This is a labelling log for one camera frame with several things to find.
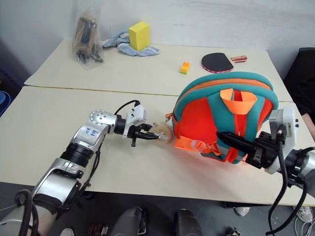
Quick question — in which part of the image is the clear plastic bag of parts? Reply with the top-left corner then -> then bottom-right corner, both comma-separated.
71,6 -> 105,71

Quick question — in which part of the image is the light blue towel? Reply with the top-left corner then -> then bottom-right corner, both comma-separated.
102,29 -> 161,57

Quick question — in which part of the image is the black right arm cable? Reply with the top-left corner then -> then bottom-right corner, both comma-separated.
264,124 -> 308,236

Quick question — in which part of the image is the white sneaker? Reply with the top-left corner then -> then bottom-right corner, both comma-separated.
235,206 -> 251,217
295,206 -> 315,223

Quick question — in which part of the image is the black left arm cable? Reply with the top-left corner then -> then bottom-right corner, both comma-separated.
113,99 -> 141,116

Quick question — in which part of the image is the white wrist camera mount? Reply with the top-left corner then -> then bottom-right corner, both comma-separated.
264,105 -> 300,175
123,103 -> 148,139

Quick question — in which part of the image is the blue ribbed container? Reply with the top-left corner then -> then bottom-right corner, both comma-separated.
0,90 -> 14,118

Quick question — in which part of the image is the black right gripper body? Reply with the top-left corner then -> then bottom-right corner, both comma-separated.
246,131 -> 280,170

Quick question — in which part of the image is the small beige plush toy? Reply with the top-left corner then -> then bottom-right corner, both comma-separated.
150,122 -> 173,143

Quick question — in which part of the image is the black shoulder cable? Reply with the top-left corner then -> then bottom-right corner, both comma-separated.
14,189 -> 40,236

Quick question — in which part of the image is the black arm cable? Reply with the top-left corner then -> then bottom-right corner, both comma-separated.
113,99 -> 141,116
264,124 -> 308,236

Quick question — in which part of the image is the orange and teal backpack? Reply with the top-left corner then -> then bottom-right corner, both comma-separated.
166,71 -> 280,166

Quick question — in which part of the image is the silver robot torso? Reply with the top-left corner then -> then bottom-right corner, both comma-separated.
0,205 -> 28,236

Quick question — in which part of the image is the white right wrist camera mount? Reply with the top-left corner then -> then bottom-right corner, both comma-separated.
264,105 -> 300,175

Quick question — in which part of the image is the dark rounded shape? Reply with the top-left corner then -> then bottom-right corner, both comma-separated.
112,206 -> 148,236

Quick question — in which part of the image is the black table tennis paddle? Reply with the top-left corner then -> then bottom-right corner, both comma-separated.
201,52 -> 249,74

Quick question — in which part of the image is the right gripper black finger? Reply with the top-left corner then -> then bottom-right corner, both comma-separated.
219,136 -> 254,156
216,132 -> 257,148

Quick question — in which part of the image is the bystander bare leg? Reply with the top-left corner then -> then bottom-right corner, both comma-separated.
301,112 -> 315,143

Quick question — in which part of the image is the yellow sponge block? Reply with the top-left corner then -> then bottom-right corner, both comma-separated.
128,21 -> 151,52

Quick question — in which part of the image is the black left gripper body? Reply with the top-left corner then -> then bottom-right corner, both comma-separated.
127,124 -> 146,148

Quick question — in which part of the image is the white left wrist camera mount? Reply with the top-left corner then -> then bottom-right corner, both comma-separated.
123,103 -> 148,139

